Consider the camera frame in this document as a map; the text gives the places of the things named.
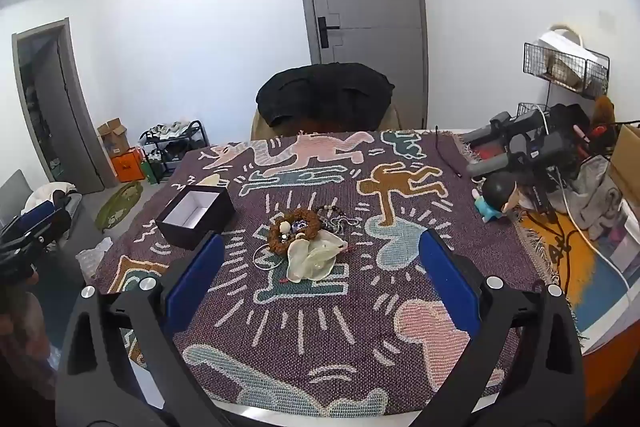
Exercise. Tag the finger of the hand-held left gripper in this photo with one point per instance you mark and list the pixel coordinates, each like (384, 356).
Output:
(17, 266)
(37, 213)

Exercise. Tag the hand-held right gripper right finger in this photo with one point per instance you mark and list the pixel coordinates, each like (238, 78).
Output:
(447, 282)

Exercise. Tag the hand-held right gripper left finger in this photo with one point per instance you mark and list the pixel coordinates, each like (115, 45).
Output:
(196, 279)

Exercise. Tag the black jewelry box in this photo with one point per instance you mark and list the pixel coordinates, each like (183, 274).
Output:
(192, 234)

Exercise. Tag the silver bangle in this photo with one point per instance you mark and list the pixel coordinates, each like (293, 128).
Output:
(256, 257)

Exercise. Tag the person's left forearm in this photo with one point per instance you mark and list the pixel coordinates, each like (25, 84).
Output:
(20, 337)

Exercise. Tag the white cloth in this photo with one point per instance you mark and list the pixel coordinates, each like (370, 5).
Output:
(45, 194)

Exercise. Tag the clear plastic bag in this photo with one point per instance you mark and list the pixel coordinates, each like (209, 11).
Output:
(95, 259)

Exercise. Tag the grey side door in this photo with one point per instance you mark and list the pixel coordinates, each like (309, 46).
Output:
(60, 117)

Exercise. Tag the orange box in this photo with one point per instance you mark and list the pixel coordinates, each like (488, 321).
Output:
(127, 166)

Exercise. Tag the black-haired toy figurine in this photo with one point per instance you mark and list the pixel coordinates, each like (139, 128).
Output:
(497, 192)

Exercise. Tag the brown cardboard box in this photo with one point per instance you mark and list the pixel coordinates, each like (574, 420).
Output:
(114, 139)

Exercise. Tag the black shoe rack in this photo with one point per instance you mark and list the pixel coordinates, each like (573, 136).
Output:
(175, 147)

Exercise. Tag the purple printed blanket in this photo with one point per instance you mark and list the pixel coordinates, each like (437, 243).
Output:
(320, 332)

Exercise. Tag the orange table mat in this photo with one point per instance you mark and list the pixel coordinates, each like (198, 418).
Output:
(585, 297)

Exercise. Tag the grey cloth bag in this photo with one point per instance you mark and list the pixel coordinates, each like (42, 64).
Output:
(597, 192)

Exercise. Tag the large cardboard box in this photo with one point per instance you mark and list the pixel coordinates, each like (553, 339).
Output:
(627, 167)

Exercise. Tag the brown plush toy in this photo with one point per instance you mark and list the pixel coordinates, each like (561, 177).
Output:
(604, 109)

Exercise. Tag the white paper bag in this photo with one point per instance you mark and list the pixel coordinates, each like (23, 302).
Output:
(560, 42)

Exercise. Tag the black grey camera rig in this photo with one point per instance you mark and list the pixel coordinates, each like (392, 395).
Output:
(500, 129)
(550, 152)

